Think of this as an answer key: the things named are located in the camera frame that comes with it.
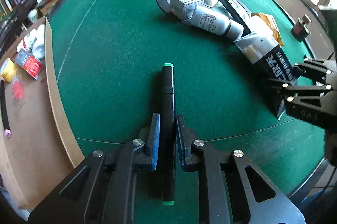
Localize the black marker green cap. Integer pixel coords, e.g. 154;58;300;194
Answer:
159;63;176;205

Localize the black Chinese text sachet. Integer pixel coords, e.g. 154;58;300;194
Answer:
235;16;297;119

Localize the yellow foil packet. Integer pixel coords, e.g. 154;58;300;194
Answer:
251;12;284;47

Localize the white plastic bottle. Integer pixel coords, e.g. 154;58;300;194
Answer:
191;6;244;40

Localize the small white medicine box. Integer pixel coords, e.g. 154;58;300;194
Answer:
169;0;204;20

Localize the black marker pink cap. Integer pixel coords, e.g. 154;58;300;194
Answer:
1;79;12;138

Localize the clear pack red brush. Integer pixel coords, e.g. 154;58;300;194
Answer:
12;76;25;107

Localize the grey red 502 glue box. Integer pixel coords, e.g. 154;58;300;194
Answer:
14;49;44;80

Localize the white cup shaped jar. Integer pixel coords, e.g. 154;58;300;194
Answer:
31;24;46;60

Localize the white jar red label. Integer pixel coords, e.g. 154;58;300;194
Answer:
17;29;38;52

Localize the round yellow rimmed tin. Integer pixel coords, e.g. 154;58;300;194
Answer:
1;58;18;83

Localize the dark red perfume bottle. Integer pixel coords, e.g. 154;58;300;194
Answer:
291;14;311;42

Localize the brown cardboard box tray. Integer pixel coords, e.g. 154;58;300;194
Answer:
1;17;84;209

